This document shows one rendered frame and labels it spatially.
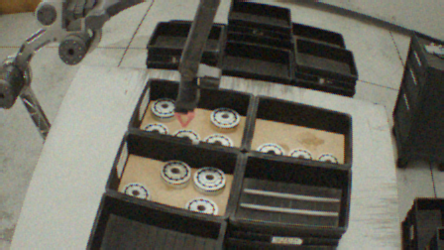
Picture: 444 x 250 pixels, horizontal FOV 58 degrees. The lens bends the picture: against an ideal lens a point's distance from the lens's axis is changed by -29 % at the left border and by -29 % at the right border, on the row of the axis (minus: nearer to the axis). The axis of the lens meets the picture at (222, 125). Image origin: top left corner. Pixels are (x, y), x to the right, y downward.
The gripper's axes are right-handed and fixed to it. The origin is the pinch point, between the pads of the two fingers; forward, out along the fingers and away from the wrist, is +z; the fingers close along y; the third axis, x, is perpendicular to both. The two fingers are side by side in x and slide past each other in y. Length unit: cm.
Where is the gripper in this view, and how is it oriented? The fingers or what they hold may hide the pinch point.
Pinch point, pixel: (185, 118)
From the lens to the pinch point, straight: 182.1
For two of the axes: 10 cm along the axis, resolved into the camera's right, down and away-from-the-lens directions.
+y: 1.5, -6.5, 7.4
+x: -9.9, -1.6, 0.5
